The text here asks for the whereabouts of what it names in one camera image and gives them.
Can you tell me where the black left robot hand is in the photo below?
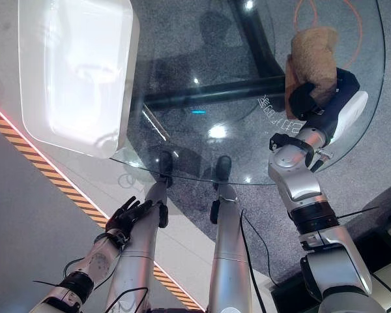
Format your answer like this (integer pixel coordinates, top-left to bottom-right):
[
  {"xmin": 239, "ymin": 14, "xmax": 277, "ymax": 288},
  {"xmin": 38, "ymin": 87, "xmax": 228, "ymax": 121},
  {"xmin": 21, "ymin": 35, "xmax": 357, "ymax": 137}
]
[{"xmin": 105, "ymin": 196, "xmax": 153, "ymax": 241}]

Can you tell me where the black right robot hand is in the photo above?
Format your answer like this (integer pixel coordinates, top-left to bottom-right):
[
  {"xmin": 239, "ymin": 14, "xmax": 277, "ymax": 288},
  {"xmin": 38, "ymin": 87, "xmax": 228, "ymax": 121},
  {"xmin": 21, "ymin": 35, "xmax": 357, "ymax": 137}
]
[{"xmin": 287, "ymin": 67, "xmax": 369, "ymax": 145}]

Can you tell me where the brown fuzzy cloth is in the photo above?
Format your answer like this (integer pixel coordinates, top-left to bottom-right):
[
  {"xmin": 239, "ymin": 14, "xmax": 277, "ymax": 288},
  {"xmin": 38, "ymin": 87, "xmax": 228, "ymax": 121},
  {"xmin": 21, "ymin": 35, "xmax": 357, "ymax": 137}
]
[{"xmin": 284, "ymin": 27, "xmax": 340, "ymax": 120}]

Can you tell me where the white plastic basket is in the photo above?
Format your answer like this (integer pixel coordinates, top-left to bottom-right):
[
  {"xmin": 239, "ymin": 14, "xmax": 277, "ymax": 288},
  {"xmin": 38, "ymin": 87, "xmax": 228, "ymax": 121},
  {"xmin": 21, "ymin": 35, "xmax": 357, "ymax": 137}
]
[{"xmin": 18, "ymin": 0, "xmax": 141, "ymax": 160}]

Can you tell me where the orange black striped floor tape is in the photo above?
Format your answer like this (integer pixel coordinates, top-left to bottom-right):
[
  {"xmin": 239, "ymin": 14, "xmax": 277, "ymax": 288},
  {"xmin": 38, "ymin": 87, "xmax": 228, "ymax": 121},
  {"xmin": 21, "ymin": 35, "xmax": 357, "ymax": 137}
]
[{"xmin": 0, "ymin": 106, "xmax": 203, "ymax": 311}]

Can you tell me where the orange cable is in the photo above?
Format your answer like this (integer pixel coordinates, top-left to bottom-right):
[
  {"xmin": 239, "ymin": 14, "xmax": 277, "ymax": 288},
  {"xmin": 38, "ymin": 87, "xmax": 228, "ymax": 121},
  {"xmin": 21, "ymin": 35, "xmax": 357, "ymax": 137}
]
[{"xmin": 294, "ymin": 0, "xmax": 364, "ymax": 68}]

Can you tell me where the thin black cable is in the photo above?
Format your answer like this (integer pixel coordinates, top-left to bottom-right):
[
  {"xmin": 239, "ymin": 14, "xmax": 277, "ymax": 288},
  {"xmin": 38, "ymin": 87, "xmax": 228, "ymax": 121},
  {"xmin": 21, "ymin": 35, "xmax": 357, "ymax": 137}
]
[{"xmin": 239, "ymin": 209, "xmax": 282, "ymax": 313}]

